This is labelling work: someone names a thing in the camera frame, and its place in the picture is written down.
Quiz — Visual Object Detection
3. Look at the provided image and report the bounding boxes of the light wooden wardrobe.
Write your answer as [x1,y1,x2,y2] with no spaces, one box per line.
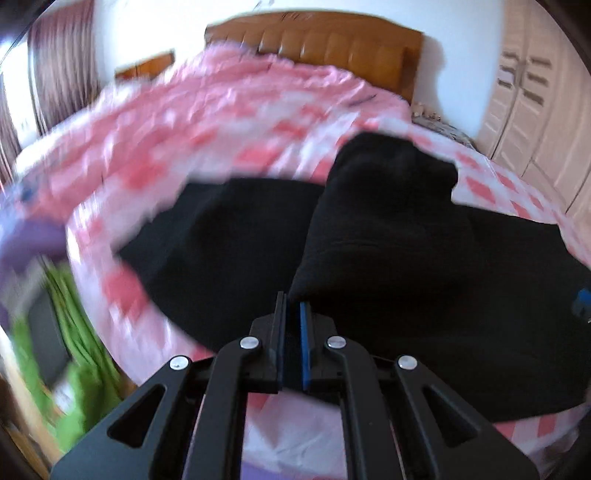
[475,0,591,222]

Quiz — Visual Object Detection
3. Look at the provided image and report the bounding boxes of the wooden padded headboard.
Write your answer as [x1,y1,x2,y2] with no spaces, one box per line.
[204,11,426,103]

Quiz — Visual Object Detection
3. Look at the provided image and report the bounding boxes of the striped curtain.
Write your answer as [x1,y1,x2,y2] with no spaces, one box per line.
[0,4,100,185]

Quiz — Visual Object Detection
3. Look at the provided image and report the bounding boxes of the pink checkered bed sheet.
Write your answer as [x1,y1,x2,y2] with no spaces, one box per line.
[65,122,587,480]

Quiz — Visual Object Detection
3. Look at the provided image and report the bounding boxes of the pink duvet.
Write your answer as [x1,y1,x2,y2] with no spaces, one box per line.
[9,41,411,217]

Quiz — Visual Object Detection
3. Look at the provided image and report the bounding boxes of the green cloth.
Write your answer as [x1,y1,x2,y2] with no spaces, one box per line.
[9,263,125,444]

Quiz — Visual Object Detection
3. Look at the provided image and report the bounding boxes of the wooden nightstand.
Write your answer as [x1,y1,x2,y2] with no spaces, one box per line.
[115,50,176,81]

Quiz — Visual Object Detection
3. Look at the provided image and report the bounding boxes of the grey patterned cloth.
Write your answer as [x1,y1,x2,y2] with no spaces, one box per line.
[411,115,476,148]

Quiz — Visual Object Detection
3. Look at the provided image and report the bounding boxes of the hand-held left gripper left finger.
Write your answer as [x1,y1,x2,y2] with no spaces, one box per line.
[50,292,288,480]

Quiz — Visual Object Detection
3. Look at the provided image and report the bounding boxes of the black pants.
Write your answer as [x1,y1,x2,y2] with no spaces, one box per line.
[113,132,591,423]

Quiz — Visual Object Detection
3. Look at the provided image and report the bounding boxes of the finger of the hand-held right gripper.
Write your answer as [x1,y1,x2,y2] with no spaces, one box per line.
[571,287,591,326]

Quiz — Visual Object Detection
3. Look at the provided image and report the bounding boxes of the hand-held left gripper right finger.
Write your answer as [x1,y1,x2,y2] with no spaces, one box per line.
[299,302,541,480]

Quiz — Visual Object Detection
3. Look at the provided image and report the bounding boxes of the purple cloth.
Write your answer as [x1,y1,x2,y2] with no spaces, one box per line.
[0,185,70,319]

